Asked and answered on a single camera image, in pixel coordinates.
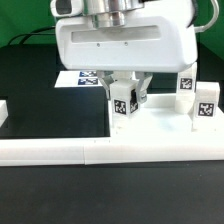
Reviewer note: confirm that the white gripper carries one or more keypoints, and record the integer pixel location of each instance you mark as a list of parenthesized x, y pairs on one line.
[(154, 44)]

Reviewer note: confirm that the white sheet with tags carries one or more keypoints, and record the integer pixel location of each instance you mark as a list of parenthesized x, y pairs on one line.
[(75, 79)]

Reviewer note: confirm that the white square table top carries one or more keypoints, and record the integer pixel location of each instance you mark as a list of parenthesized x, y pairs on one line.
[(158, 116)]

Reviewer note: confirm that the white U-shaped fence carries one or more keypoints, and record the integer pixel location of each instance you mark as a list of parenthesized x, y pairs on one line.
[(111, 150)]

